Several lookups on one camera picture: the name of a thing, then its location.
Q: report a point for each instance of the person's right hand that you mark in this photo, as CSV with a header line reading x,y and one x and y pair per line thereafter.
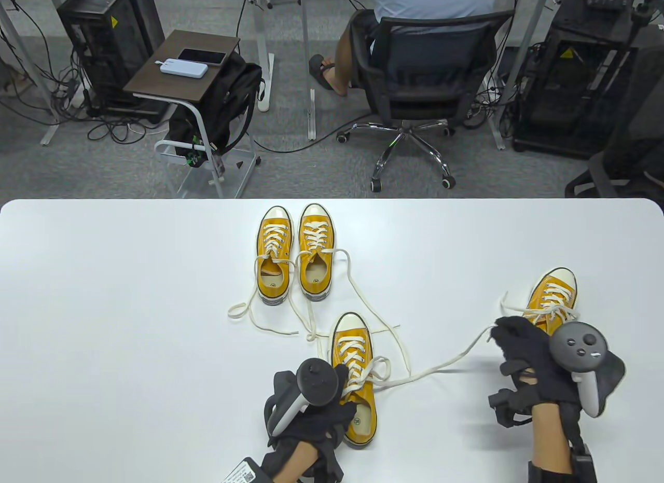
x,y
529,353

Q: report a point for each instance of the person's left hand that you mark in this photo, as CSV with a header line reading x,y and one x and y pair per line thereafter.
x,y
321,426

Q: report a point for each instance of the gray handheld controller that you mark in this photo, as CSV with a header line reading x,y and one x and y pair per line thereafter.
x,y
317,380
578,348

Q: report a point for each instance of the person's left forearm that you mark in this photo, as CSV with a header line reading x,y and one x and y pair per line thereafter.
x,y
295,465

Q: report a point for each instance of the person's right forearm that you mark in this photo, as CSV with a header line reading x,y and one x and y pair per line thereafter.
x,y
552,436

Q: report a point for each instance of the white desk leg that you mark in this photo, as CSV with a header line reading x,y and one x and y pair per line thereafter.
x,y
50,130
312,114
263,88
497,125

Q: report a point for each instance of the dark office chair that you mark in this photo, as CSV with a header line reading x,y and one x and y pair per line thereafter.
x,y
638,114

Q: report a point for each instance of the black computer rack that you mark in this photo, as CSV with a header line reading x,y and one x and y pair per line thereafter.
x,y
565,88

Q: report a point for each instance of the green bag accessory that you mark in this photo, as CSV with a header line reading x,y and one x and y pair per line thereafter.
x,y
194,151

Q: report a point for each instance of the black mesh office chair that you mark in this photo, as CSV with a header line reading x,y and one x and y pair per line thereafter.
x,y
430,63

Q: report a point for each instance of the black backpack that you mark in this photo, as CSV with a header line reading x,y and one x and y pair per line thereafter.
x,y
228,99

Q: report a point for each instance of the black sandal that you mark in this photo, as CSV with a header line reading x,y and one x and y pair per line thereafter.
x,y
319,70

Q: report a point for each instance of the light blue power bank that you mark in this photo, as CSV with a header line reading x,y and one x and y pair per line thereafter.
x,y
184,68

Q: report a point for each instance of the brown side table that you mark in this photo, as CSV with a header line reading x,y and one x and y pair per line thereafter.
x,y
155,78

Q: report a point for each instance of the black smartphone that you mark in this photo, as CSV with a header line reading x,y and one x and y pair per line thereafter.
x,y
202,56

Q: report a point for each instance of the black computer tower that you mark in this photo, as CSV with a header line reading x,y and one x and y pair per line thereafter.
x,y
104,37

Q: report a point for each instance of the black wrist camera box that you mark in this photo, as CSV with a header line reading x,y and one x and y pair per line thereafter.
x,y
246,472
583,465

